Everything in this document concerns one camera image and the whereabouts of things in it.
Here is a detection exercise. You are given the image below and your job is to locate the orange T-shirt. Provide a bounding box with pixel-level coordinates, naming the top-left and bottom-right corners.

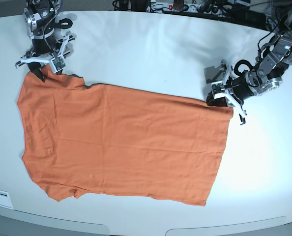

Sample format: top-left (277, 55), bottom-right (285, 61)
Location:
top-left (17, 66), bottom-right (233, 206)

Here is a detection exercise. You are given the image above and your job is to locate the background cable clutter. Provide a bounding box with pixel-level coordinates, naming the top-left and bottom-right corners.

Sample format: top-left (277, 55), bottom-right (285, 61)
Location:
top-left (112, 0), bottom-right (287, 31)

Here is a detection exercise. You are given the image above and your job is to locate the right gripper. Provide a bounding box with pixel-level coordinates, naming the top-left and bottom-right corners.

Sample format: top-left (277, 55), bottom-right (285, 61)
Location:
top-left (25, 28), bottom-right (63, 83)

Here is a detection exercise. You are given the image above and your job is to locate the white power strip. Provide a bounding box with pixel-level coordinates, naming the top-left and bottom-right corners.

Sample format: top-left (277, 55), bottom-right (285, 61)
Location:
top-left (146, 0), bottom-right (201, 13)

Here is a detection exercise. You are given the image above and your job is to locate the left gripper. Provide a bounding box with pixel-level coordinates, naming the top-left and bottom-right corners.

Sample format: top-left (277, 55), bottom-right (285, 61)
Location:
top-left (206, 75), bottom-right (256, 107)

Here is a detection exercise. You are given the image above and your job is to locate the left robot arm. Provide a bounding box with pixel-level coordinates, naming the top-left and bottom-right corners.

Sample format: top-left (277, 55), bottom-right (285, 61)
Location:
top-left (204, 10), bottom-right (292, 108)

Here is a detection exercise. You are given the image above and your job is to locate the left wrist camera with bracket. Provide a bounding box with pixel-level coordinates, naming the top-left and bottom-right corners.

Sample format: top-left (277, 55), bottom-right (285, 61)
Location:
top-left (204, 59), bottom-right (247, 125)

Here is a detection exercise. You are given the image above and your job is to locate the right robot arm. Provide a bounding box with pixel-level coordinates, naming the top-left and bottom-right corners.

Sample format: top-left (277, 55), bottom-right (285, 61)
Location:
top-left (16, 0), bottom-right (75, 82)

